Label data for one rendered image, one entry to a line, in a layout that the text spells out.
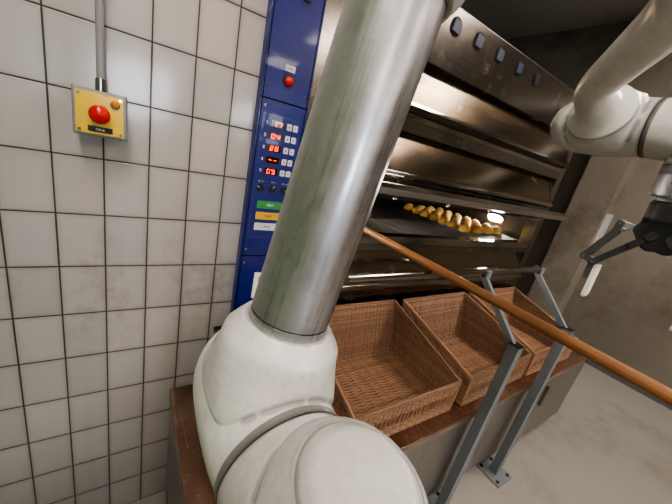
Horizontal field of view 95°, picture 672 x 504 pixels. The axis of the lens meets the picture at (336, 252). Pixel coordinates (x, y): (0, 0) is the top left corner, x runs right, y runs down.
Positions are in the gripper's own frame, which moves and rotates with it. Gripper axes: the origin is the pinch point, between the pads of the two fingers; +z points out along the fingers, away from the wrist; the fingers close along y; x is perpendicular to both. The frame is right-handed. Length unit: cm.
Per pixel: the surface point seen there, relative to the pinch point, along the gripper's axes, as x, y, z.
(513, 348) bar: 41, -27, 41
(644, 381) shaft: 6.3, 7.0, 15.1
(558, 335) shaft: 7.1, -9.3, 14.8
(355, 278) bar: -23, -52, 15
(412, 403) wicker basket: 4, -39, 62
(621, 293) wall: 315, -39, 70
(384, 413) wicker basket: -10, -40, 61
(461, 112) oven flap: 49, -82, -43
